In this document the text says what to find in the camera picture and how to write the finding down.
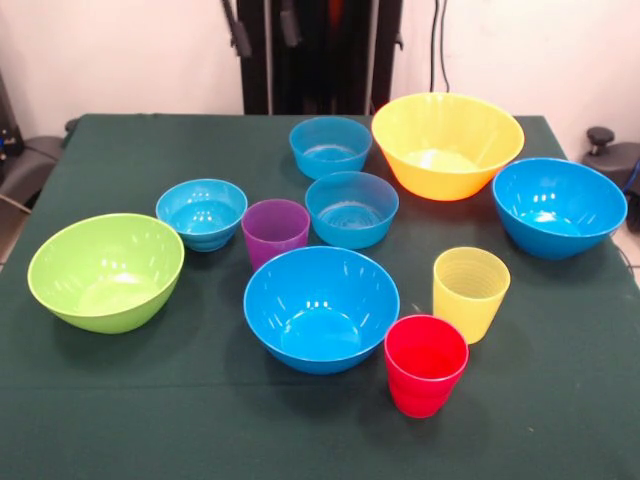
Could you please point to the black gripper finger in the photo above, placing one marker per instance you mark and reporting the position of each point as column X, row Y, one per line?
column 290, row 30
column 241, row 40

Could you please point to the small blue flat-bottomed bowl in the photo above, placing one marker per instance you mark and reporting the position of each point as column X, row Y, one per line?
column 350, row 215
column 330, row 145

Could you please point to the large blue plastic bowl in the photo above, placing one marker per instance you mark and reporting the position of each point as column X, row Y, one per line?
column 560, row 210
column 320, row 310

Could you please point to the red plastic cup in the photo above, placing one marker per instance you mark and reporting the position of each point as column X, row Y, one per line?
column 425, row 370

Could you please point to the small teal plastic bowl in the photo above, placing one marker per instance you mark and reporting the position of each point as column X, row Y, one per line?
column 200, row 215

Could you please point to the purple plastic cup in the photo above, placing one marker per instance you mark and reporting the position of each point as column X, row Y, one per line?
column 275, row 235

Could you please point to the large yellow plastic bowl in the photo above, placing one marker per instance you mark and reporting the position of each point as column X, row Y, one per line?
column 450, row 150

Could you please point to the black device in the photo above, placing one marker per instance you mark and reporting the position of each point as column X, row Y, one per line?
column 9, row 120

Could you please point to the large green plastic bowl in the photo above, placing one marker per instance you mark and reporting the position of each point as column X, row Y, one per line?
column 105, row 270

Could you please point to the yellow ribbed plastic cup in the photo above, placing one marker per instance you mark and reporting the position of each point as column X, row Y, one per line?
column 470, row 300

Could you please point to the dark green tablecloth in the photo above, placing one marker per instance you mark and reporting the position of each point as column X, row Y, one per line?
column 320, row 440

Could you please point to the grey pedestal foot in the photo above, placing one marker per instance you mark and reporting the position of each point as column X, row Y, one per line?
column 30, row 160
column 615, row 160

